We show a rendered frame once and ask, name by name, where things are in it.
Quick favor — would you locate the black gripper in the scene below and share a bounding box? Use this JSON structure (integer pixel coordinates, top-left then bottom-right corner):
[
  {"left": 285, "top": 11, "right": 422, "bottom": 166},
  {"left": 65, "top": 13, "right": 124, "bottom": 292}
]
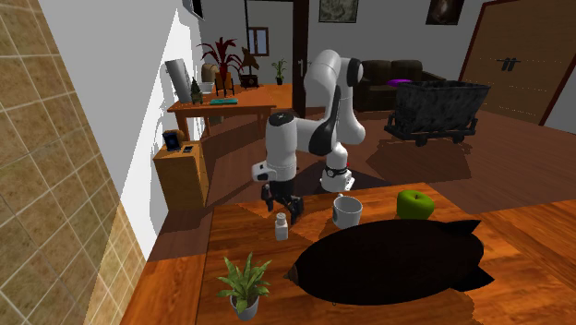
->
[{"left": 261, "top": 178, "right": 306, "bottom": 226}]

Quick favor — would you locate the small white bottle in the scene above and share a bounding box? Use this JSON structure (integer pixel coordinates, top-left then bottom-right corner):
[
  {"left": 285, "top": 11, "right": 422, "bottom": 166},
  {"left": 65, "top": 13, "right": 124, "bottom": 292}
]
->
[{"left": 274, "top": 211, "right": 290, "bottom": 242}]

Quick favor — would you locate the white mug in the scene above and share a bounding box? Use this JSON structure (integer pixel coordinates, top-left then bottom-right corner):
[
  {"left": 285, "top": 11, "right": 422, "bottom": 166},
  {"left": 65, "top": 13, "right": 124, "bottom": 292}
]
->
[{"left": 332, "top": 193, "right": 364, "bottom": 230}]

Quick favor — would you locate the green plant in white pot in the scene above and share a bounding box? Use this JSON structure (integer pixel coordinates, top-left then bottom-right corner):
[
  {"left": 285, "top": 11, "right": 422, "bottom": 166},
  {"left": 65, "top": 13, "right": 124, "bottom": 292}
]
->
[{"left": 215, "top": 252, "right": 273, "bottom": 322}]

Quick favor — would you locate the orange wooden cabinet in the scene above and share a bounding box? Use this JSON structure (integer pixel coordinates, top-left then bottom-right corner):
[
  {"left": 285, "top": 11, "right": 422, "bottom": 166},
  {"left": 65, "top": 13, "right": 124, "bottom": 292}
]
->
[{"left": 152, "top": 128, "right": 210, "bottom": 211}]

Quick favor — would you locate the wooden side table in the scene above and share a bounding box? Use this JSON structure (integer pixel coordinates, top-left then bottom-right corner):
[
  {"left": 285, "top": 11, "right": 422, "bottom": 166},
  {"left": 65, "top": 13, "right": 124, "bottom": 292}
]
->
[{"left": 163, "top": 37, "right": 278, "bottom": 138}]

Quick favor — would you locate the large black airship model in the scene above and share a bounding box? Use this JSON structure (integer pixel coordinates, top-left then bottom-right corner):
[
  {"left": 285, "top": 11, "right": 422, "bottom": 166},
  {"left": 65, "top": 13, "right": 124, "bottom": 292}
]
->
[{"left": 282, "top": 219, "right": 496, "bottom": 307}]

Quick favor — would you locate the green apple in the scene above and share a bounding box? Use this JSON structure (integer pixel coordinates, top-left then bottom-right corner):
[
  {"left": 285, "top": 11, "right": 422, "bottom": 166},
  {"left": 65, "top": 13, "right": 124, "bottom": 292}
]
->
[{"left": 396, "top": 189, "right": 436, "bottom": 221}]

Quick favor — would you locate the small potted green plant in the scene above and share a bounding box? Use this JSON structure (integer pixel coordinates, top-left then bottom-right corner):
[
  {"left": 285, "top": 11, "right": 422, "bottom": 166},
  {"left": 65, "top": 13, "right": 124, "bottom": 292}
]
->
[{"left": 270, "top": 58, "right": 288, "bottom": 86}]

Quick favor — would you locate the dark brown sofa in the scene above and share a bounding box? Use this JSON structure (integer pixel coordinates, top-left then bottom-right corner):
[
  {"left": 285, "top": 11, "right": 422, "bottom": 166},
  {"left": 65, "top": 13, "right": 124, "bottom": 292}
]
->
[{"left": 353, "top": 58, "right": 448, "bottom": 113}]

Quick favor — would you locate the brown framed window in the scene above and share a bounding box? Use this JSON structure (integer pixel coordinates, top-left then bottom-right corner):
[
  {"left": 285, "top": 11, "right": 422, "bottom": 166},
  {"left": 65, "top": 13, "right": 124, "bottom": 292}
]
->
[{"left": 246, "top": 26, "right": 270, "bottom": 58}]

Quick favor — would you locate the black mine cart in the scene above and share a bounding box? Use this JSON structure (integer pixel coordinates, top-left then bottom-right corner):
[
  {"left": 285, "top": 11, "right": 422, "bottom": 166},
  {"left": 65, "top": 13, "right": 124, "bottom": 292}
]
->
[{"left": 383, "top": 80, "right": 492, "bottom": 148}]

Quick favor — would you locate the large wooden double door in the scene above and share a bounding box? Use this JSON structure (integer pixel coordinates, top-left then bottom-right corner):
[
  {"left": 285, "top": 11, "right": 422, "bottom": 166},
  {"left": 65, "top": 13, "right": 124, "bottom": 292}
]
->
[{"left": 458, "top": 0, "right": 576, "bottom": 126}]

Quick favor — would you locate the dark framed wall picture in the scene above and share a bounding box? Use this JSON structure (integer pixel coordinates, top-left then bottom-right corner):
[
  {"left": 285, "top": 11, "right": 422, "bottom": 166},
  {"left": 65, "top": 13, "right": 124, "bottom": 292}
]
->
[
  {"left": 318, "top": 0, "right": 360, "bottom": 24},
  {"left": 425, "top": 0, "right": 465, "bottom": 26}
]

